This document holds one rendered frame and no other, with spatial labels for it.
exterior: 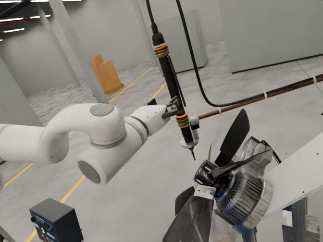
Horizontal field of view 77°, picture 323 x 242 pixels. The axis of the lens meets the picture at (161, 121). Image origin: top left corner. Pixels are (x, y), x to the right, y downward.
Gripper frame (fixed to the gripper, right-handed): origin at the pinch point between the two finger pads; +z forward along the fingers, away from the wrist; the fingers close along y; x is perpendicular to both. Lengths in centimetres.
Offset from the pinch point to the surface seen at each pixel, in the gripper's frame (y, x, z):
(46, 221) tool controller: -64, -42, -32
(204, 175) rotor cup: -1.1, -42.5, 12.5
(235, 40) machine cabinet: -113, -75, 539
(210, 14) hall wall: -381, -12, 1163
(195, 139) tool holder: 2.5, -19.1, 7.7
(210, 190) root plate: 1.8, -47.3, 8.9
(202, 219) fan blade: 3.1, -47.8, -4.9
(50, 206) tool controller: -73, -42, -26
